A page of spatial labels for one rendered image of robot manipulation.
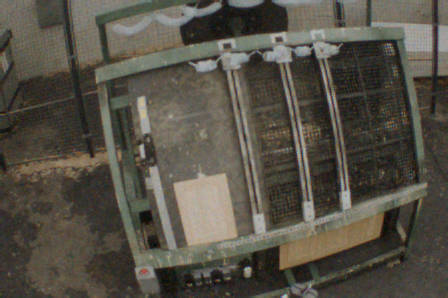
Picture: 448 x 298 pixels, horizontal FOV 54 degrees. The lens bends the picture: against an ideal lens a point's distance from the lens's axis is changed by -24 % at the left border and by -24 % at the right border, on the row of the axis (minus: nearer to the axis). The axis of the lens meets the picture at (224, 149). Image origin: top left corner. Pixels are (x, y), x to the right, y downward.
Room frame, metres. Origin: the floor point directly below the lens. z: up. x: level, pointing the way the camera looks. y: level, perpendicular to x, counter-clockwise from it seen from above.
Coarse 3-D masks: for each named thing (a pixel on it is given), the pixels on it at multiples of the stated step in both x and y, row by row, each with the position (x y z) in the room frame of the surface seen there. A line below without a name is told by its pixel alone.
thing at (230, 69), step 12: (228, 60) 2.92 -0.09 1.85; (228, 72) 2.92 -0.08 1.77; (228, 84) 2.91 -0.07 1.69; (240, 96) 2.85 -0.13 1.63; (240, 108) 2.81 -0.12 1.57; (240, 120) 2.80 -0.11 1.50; (240, 132) 2.74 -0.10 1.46; (240, 144) 2.71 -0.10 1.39; (252, 156) 2.67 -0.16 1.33; (252, 168) 2.63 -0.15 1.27; (252, 180) 2.62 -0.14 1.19; (252, 192) 2.57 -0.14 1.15; (252, 204) 2.52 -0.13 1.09; (252, 216) 2.51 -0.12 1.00; (264, 228) 2.44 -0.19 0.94
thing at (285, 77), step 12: (276, 36) 3.03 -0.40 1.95; (276, 48) 2.98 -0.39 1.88; (288, 48) 2.87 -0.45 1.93; (288, 60) 2.95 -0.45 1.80; (288, 72) 2.94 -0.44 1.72; (288, 84) 2.93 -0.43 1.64; (288, 96) 2.86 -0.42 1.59; (288, 108) 2.84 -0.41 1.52; (300, 120) 2.79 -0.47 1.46; (300, 132) 2.75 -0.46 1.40; (300, 144) 2.74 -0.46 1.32; (300, 156) 2.68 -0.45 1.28; (300, 168) 2.64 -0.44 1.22; (300, 180) 2.62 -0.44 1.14; (300, 192) 2.60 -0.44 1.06; (312, 204) 2.52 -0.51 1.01; (312, 216) 2.48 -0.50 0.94
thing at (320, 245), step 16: (352, 224) 2.73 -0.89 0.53; (368, 224) 2.75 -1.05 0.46; (304, 240) 2.67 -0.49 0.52; (320, 240) 2.69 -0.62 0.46; (336, 240) 2.71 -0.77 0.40; (352, 240) 2.73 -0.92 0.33; (368, 240) 2.75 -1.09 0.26; (288, 256) 2.66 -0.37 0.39; (304, 256) 2.68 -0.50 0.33; (320, 256) 2.69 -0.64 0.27
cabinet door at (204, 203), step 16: (208, 176) 2.66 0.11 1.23; (224, 176) 2.65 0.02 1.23; (176, 192) 2.59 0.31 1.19; (192, 192) 2.59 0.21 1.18; (208, 192) 2.60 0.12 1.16; (224, 192) 2.60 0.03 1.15; (192, 208) 2.54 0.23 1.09; (208, 208) 2.55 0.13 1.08; (224, 208) 2.55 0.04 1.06; (192, 224) 2.49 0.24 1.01; (208, 224) 2.49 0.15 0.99; (224, 224) 2.50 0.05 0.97; (192, 240) 2.43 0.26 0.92; (208, 240) 2.44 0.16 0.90
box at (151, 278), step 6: (138, 270) 2.16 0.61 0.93; (150, 270) 2.16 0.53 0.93; (138, 276) 2.11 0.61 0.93; (144, 276) 2.11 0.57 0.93; (150, 276) 2.11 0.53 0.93; (144, 282) 2.08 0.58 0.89; (150, 282) 2.09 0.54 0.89; (156, 282) 2.10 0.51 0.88; (144, 288) 2.08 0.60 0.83; (150, 288) 2.09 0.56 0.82; (156, 288) 2.09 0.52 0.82
